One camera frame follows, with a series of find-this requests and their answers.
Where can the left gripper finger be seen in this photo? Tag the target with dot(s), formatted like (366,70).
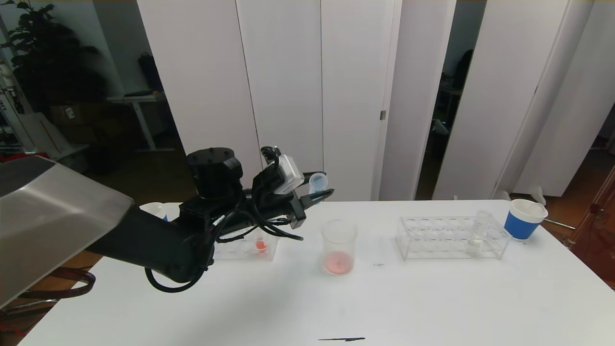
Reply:
(312,176)
(314,197)

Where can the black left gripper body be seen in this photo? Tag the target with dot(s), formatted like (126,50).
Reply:
(299,209)

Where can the blue pigment test tube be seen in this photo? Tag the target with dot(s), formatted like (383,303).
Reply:
(318,182)

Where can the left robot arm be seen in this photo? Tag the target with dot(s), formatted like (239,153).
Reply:
(144,240)

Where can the red pigment test tube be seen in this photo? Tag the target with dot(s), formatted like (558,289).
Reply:
(262,246)

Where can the clear plastic beaker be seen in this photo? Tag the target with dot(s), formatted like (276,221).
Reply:
(338,263)

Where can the clear acrylic test tube rack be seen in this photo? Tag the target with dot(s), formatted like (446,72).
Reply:
(240,253)
(447,242)

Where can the yellow pigment test tube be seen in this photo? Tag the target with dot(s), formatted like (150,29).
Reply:
(474,246)

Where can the white folding partition screen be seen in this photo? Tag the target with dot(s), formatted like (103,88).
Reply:
(288,96)
(499,96)
(576,120)

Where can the blue white paper cup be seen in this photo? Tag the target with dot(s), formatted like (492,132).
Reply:
(521,227)
(153,208)

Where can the white office desk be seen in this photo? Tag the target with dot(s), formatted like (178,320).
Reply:
(138,97)

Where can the black bag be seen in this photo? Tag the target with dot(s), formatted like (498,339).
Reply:
(149,71)

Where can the grey wheeled base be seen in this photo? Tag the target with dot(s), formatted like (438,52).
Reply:
(72,161)

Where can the brown cardboard box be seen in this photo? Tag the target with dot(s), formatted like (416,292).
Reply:
(72,114)

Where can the chrome light stand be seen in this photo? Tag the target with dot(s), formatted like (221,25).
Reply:
(559,223)

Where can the white slanted board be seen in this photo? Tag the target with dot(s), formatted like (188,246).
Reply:
(43,133)

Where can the dark green potted plant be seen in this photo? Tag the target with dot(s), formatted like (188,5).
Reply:
(48,57)

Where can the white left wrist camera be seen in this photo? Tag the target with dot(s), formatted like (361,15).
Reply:
(288,174)

